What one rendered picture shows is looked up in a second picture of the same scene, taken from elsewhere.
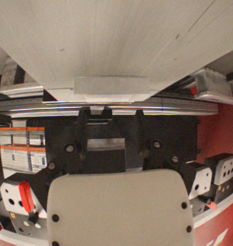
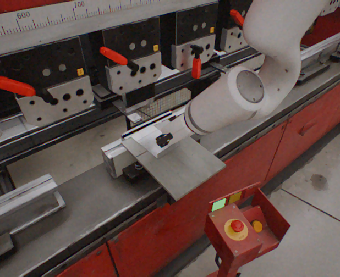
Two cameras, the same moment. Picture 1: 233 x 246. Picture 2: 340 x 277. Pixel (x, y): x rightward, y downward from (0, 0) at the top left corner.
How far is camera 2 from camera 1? 0.65 m
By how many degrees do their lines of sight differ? 58
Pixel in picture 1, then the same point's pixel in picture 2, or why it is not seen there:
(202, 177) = (50, 114)
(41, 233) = (195, 19)
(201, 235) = not seen: outside the picture
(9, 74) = not seen: hidden behind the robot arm
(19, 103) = (178, 81)
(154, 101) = (44, 136)
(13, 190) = (202, 59)
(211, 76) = (47, 208)
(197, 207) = (27, 70)
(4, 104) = not seen: hidden behind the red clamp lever
